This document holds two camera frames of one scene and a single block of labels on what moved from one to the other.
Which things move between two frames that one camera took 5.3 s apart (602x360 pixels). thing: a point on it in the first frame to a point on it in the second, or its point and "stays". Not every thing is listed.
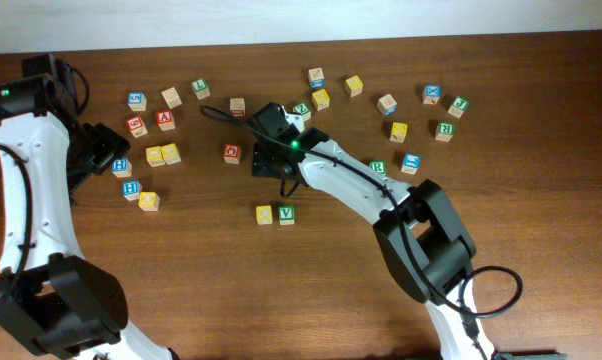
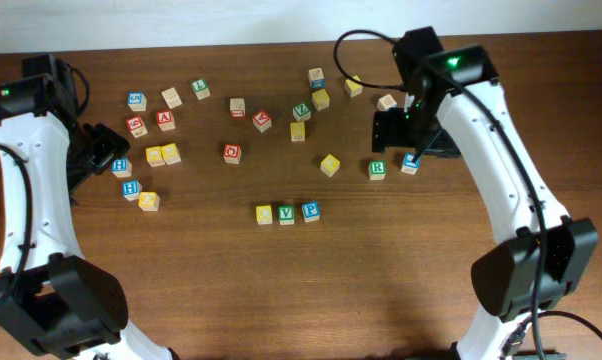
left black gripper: x=107 y=145 stays
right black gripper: x=269 y=120 to x=387 y=132
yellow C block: x=264 y=215 stays
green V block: x=286 y=214 stays
